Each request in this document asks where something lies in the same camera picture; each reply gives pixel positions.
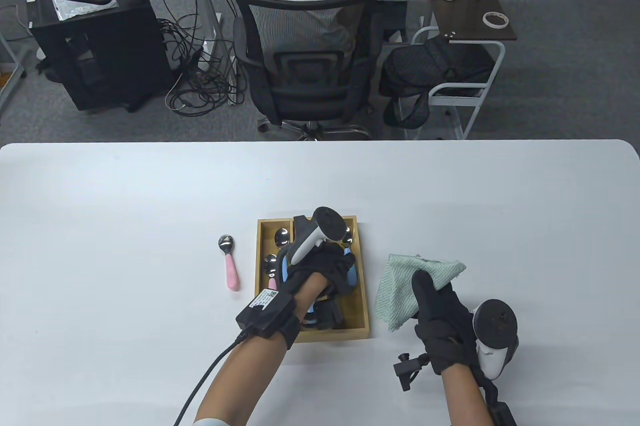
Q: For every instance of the black white controller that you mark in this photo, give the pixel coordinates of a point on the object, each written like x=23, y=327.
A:
x=320, y=231
x=495, y=331

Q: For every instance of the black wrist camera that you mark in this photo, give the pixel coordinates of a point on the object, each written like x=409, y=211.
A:
x=410, y=368
x=272, y=318

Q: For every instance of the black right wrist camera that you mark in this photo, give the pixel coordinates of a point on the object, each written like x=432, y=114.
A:
x=410, y=368

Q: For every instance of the silver foil bag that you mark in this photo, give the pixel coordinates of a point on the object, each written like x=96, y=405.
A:
x=75, y=9

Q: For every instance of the white tape roll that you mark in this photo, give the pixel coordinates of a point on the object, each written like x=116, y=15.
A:
x=496, y=19

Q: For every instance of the black mesh office chair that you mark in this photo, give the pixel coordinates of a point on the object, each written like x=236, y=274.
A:
x=305, y=81

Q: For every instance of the black cabinet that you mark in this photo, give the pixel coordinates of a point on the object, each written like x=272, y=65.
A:
x=105, y=56

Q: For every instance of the green fish scale cleaning cloth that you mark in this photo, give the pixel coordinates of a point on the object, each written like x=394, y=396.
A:
x=400, y=286

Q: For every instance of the person's left forearm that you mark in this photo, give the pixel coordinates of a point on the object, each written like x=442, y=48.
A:
x=250, y=371

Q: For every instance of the person's right hand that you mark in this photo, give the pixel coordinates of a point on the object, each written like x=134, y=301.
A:
x=442, y=326

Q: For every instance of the person's right forearm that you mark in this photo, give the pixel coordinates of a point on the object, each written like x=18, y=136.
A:
x=467, y=398

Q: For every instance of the person's left hand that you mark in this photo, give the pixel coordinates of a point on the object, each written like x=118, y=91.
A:
x=325, y=266

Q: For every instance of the black bag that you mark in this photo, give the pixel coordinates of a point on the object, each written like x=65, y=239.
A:
x=430, y=66

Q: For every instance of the wooden cutlery tray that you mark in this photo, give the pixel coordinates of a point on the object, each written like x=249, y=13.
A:
x=360, y=306

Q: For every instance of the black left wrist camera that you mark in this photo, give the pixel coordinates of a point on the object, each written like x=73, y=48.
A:
x=272, y=318

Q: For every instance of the brown white side table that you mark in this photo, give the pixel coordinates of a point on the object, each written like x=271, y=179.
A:
x=482, y=1

